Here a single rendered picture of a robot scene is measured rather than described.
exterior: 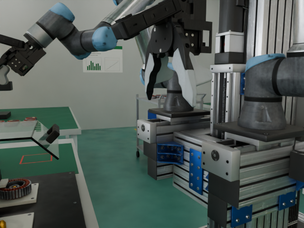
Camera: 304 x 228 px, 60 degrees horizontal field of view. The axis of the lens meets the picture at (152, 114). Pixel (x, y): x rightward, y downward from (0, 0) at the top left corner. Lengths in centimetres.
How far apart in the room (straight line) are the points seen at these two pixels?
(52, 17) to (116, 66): 533
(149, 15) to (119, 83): 585
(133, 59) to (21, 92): 254
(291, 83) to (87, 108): 558
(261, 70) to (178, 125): 52
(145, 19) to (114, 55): 583
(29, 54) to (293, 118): 109
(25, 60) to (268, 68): 75
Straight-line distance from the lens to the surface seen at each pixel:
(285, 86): 85
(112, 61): 623
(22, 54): 97
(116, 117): 631
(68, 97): 612
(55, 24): 96
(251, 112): 89
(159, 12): 44
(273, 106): 90
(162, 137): 122
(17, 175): 139
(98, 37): 88
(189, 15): 48
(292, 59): 83
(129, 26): 41
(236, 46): 115
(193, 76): 40
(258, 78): 88
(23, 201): 104
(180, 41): 41
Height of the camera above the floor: 120
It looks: 8 degrees down
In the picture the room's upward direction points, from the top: straight up
